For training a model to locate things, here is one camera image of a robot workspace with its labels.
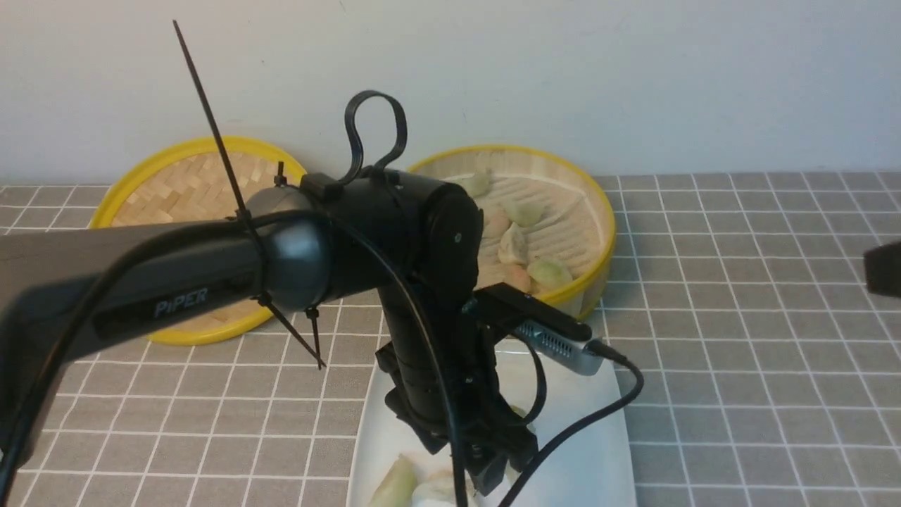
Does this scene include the black cable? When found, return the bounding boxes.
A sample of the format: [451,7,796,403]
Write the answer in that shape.
[496,339,645,507]

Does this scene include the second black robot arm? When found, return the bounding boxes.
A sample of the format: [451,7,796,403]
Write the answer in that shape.
[863,241,901,299]

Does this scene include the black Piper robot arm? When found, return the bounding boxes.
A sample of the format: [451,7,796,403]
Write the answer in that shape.
[2,169,544,503]

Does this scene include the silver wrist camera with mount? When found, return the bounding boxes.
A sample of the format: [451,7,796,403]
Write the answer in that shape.
[464,282,604,377]

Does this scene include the yellow rimmed bamboo steamer basket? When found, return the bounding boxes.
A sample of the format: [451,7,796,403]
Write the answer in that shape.
[410,144,617,320]

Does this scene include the green dumpling plate bottom left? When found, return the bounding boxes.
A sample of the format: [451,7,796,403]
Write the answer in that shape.
[367,453,419,506]

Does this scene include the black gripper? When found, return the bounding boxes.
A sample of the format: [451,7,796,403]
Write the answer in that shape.
[374,296,540,496]

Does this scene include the pink dumpling steamer front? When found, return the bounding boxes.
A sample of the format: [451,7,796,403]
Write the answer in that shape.
[503,263,532,293]

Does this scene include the green dumpling steamer top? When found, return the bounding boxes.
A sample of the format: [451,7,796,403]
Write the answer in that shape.
[458,169,492,199]

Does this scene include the pink dumpling steamer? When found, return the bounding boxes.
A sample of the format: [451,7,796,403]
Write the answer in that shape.
[503,263,532,293]
[482,206,511,239]

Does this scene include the green dumpling steamer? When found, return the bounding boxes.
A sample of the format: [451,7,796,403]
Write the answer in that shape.
[458,169,492,199]
[502,200,545,228]
[527,256,574,292]

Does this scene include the black zip tie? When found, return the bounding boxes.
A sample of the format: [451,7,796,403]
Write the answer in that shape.
[172,19,326,370]

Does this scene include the yellow rimmed bamboo steamer lid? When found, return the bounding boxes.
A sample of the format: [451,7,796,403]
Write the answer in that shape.
[88,136,305,346]

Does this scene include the pink dumpling steamer centre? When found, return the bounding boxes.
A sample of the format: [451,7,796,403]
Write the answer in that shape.
[482,206,511,239]

